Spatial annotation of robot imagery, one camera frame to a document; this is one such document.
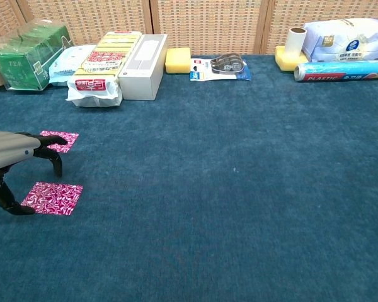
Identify white blue tissue bag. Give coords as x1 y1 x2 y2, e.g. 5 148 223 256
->
302 18 378 63

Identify yellow green sponge multipack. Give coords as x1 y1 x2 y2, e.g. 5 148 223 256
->
66 30 143 108

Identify yellow sponge with green base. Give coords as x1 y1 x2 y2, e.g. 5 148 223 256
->
273 45 309 74

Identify pink patterned packet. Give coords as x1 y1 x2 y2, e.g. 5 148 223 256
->
21 181 84 217
40 130 79 154

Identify plain yellow sponge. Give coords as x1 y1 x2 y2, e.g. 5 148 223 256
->
164 47 192 76

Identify blue plastic wrap roll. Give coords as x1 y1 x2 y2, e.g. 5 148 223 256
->
294 59 378 82

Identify light blue wet wipes pack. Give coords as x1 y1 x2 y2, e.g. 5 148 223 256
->
48 44 97 87

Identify long white power strip box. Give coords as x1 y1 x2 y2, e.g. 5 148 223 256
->
118 33 169 101

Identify white roll with cardboard core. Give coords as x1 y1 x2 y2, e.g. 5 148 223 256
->
285 27 308 57

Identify dark blue table mat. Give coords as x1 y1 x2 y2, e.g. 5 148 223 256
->
0 55 378 302

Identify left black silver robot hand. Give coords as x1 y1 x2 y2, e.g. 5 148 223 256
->
0 130 69 216

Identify woven bamboo folding screen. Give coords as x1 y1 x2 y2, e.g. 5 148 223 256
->
0 0 378 57

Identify correction tape blister pack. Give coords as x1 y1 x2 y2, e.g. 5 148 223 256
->
190 53 253 82

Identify green tea bag box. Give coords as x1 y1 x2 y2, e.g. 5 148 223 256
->
0 18 75 92

